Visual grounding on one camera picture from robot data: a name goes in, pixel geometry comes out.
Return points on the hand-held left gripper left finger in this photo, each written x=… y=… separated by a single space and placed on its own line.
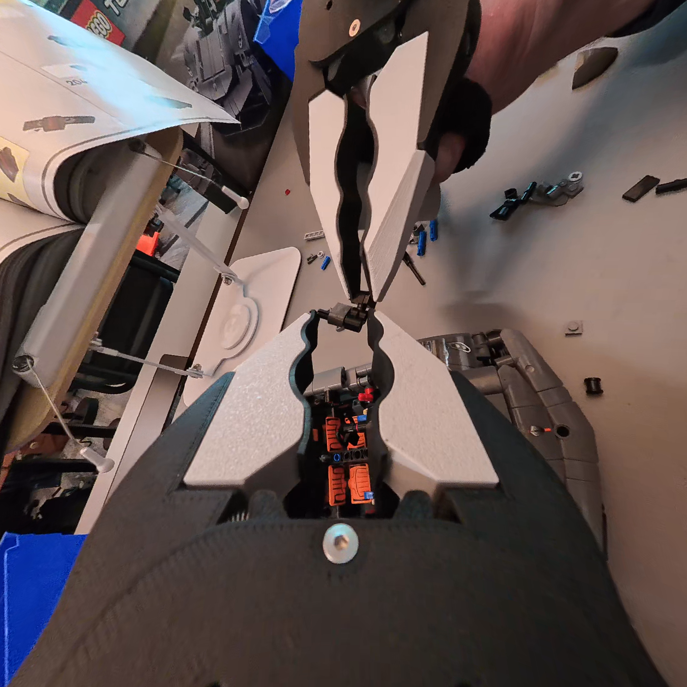
x=241 y=429

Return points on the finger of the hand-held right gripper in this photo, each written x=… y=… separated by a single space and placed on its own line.
x=402 y=107
x=322 y=161

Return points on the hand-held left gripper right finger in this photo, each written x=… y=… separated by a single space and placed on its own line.
x=440 y=429

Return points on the grey toy brick car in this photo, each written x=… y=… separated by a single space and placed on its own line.
x=536 y=408

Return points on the toy brick set box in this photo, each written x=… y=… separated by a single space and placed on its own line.
x=214 y=64

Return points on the person's right hand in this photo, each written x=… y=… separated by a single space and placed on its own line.
x=536 y=37

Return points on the blue plastic container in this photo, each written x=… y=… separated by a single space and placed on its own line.
x=276 y=43

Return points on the white lamp base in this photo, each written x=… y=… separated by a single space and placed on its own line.
x=241 y=300

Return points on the black brick lever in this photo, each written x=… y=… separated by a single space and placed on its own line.
x=415 y=269

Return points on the black brick connector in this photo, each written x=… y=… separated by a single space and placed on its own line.
x=510 y=203

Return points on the black brick bush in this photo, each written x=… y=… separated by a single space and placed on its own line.
x=593 y=386

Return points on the black plastic crate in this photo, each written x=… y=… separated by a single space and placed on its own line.
x=134 y=300

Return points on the tiny grey brick plate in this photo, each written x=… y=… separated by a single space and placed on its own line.
x=574 y=328

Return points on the light grey brick connector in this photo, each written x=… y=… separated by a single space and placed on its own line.
x=555 y=194

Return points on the grey round axle brick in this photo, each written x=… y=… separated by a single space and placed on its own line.
x=575 y=176

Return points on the orange object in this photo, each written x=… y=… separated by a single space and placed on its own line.
x=148 y=242

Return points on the white instruction booklet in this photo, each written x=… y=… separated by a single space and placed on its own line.
x=80 y=107

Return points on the black flat brick tile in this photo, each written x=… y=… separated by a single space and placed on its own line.
x=641 y=189

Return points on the blue plastic storage bin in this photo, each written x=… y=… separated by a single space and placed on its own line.
x=27 y=601

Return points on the long black brick pin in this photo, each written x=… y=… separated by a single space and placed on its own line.
x=672 y=186

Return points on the grey brick bracket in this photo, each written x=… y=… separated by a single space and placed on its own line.
x=418 y=226

